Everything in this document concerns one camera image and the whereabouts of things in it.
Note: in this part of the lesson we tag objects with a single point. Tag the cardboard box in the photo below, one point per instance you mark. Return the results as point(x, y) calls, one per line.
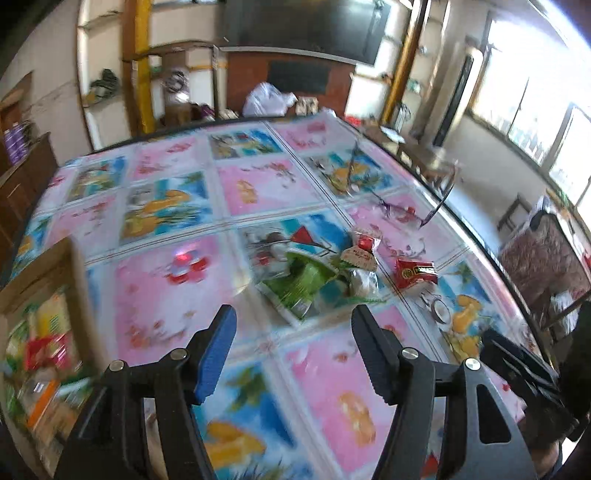
point(46, 263)

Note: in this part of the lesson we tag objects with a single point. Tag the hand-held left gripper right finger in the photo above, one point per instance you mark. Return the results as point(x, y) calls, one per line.
point(376, 364)

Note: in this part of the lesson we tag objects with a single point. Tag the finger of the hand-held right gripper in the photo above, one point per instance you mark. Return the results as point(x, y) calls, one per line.
point(508, 357)

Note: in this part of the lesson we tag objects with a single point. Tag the orange cracker packet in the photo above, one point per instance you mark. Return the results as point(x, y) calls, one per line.
point(44, 406)

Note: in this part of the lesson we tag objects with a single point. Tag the printed fruit tablecloth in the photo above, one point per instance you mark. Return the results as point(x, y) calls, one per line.
point(152, 286)

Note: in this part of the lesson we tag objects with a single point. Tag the floral armchair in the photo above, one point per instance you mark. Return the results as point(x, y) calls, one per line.
point(535, 258)

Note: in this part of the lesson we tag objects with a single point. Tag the black television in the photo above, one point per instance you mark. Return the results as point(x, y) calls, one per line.
point(300, 23)

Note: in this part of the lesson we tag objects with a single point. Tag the purple bottle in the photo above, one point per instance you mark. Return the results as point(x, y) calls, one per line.
point(22, 141)
point(11, 145)

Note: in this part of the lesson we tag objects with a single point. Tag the wall shelf unit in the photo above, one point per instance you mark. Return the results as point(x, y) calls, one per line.
point(415, 69)
point(104, 55)

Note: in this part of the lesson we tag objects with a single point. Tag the brown television cabinet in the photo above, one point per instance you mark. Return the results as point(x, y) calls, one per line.
point(249, 74)

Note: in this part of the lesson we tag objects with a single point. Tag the dark red snack packet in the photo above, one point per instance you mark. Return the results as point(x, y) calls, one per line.
point(51, 350)

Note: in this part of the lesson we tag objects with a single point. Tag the wooden stool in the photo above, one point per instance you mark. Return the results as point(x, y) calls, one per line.
point(519, 201)

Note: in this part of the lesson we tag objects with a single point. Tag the wooden side table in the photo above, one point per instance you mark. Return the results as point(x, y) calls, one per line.
point(415, 152)

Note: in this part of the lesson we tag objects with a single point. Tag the pale brown snack packet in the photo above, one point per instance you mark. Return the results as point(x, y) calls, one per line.
point(362, 254)

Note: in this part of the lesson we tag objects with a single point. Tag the wooden cabinet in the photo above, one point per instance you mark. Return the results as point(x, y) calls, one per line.
point(23, 194)

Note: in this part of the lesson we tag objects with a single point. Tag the purple eyeglasses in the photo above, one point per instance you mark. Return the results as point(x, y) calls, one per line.
point(431, 214)

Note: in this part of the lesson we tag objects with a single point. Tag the white plastic bag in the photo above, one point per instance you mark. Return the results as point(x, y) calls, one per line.
point(268, 99)

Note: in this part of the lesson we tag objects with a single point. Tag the clear round snack packet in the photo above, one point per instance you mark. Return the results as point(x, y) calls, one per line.
point(364, 281)

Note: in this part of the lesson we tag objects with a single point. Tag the large green snack packet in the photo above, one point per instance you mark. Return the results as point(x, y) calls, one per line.
point(304, 281)

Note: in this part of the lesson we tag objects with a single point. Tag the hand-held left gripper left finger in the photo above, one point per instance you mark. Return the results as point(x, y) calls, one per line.
point(217, 355)

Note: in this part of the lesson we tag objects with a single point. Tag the green yellow snack packet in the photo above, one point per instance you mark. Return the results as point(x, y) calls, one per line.
point(46, 314)

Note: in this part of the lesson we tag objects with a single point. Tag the large window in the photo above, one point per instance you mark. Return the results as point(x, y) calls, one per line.
point(531, 124)

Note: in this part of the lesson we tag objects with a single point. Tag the standing air conditioner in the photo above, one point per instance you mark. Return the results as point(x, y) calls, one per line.
point(455, 101)

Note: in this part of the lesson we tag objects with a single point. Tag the wooden chair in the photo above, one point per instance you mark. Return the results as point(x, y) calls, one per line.
point(175, 83)

